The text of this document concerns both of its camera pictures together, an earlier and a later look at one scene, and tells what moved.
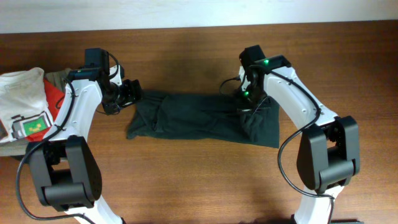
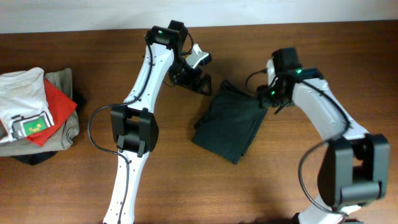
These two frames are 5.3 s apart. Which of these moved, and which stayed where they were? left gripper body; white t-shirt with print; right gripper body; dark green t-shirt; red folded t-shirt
Moved: left gripper body; dark green t-shirt; right gripper body
Stayed: white t-shirt with print; red folded t-shirt
